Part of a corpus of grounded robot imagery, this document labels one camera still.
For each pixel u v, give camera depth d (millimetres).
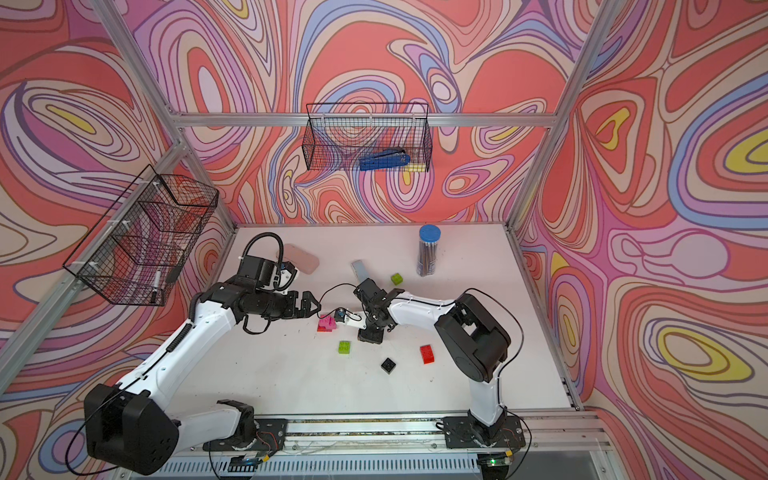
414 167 841
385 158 885
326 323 884
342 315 800
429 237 905
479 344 499
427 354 859
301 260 1072
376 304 701
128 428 386
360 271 1021
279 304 701
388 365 832
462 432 734
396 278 1023
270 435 733
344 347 864
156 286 720
